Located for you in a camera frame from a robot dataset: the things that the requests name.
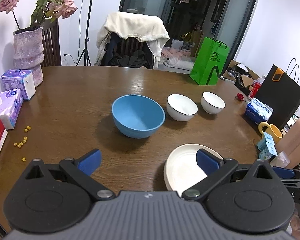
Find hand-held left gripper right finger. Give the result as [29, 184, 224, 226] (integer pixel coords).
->
[181, 148, 274, 201]

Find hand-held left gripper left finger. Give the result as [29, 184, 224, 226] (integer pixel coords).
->
[25, 149, 116, 201]

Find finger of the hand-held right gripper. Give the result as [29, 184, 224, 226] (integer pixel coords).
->
[272, 166, 300, 179]

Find white bowl with black rim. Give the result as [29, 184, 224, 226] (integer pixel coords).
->
[167, 94, 198, 122]
[201, 91, 226, 115]

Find blue bowl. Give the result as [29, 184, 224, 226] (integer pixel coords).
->
[112, 94, 165, 139]

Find person's right hand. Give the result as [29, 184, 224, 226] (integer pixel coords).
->
[289, 214, 300, 240]

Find clear plastic container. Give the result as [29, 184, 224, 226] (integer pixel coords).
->
[270, 151, 291, 168]

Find yogurt cup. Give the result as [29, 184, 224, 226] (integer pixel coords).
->
[257, 141, 278, 160]
[261, 132, 276, 145]

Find yellow mug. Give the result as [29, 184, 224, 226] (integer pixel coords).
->
[258, 122, 283, 140]

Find blue tissue pack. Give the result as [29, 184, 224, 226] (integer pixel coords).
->
[245, 97, 274, 125]

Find scattered yellow popcorn pieces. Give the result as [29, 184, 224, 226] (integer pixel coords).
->
[0, 125, 32, 180]

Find black paper bag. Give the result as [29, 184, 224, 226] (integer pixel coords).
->
[247, 58, 300, 130]

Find cardboard box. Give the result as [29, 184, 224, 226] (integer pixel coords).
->
[226, 60, 262, 96]

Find purple tissue pack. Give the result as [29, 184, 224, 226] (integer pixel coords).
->
[0, 89, 24, 130]

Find green paper bag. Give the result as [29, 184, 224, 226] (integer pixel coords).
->
[189, 37, 230, 86]

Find white plush toy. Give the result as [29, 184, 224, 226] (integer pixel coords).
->
[162, 56, 194, 71]

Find purple tissue cube box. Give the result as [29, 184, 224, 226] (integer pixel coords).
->
[0, 69, 36, 101]

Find black garment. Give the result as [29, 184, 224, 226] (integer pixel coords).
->
[111, 50, 150, 69]

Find dark blue garment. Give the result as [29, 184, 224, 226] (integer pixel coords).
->
[107, 34, 121, 65]

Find studio light on tripod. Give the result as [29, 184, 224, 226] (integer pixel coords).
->
[76, 0, 98, 66]

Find pink textured vase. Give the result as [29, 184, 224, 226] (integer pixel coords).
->
[13, 26, 45, 87]

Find chair with white sweater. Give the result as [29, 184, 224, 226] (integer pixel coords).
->
[94, 12, 170, 70]

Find bunch of dried pink roses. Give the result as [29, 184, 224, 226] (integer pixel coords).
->
[0, 0, 78, 30]

